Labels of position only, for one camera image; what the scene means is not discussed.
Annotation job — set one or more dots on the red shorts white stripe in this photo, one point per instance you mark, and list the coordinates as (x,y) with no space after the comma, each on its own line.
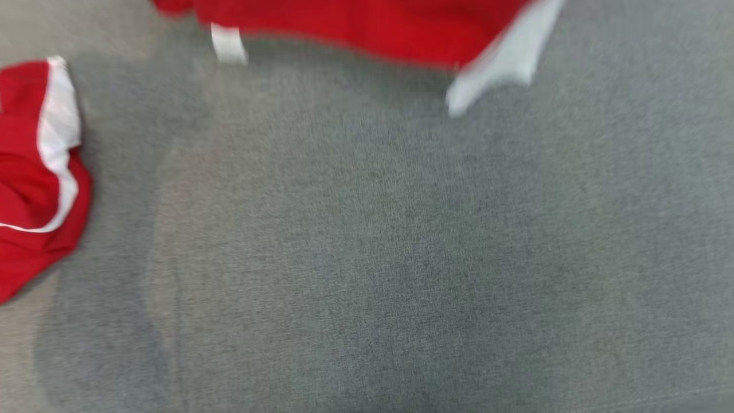
(26,189)

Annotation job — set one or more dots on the red basketball jersey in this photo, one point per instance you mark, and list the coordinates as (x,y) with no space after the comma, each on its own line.
(355,23)

